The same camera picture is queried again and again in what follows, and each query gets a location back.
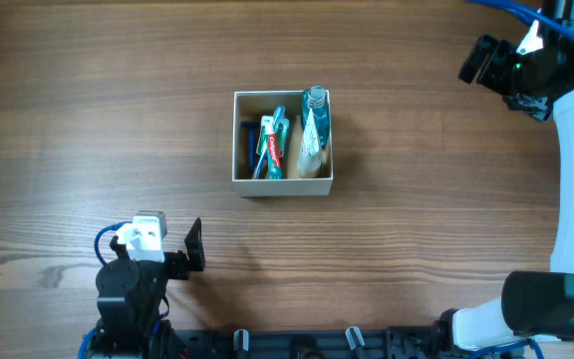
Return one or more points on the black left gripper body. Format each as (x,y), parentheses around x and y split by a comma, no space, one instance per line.
(176,266)

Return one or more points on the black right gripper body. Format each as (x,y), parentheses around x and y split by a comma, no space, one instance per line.
(509,75)

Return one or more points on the Colgate toothpaste tube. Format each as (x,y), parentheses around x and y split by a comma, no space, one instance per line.
(273,156)

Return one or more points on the blue disposable razor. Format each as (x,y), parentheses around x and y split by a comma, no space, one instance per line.
(252,131)

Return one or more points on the white lotion tube with leaves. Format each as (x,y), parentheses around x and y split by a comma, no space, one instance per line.
(310,155)

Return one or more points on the green Dettol soap bar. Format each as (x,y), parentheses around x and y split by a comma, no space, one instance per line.
(282,135)

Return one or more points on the blue white toothbrush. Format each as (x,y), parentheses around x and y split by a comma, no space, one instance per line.
(262,163)

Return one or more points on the blue Listerine mouthwash bottle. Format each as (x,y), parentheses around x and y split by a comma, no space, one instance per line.
(315,100)

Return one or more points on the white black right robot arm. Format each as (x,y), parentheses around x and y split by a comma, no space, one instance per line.
(532,305)

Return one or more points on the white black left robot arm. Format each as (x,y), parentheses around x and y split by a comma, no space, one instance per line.
(132,286)

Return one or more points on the white open cardboard box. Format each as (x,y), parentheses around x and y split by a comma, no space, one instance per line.
(251,106)

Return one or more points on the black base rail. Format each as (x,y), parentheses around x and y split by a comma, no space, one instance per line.
(392,342)

